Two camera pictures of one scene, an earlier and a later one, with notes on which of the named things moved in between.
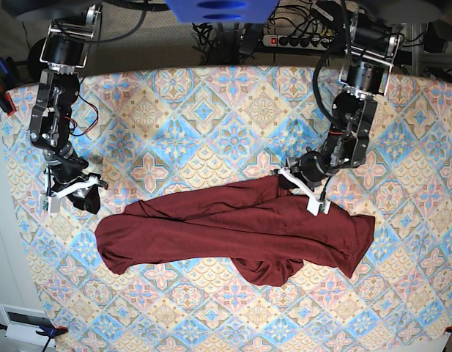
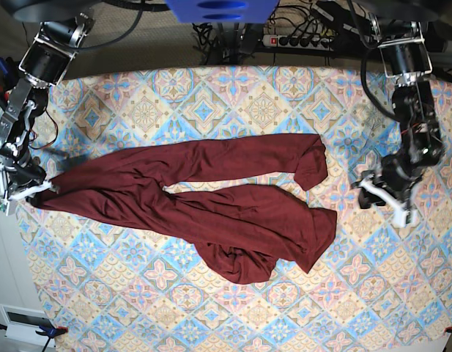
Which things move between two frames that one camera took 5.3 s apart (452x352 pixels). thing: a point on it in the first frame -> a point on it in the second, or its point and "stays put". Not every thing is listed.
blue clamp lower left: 48,331 stays put
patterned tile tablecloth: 144,132 stays put
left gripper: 68,179 -> 19,176
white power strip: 317,43 stays put
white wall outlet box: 23,323 stays put
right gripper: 311,169 -> 398,172
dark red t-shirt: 261,227 -> 239,231
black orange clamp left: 0,93 stays put
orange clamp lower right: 451,329 stays put
